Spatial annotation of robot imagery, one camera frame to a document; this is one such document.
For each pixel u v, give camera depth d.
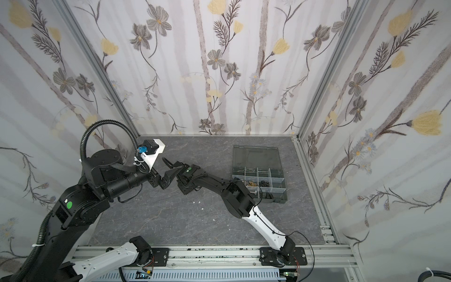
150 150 0.43
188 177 0.69
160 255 0.74
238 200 0.59
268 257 0.73
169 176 0.48
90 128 0.36
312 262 0.74
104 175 0.37
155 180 0.49
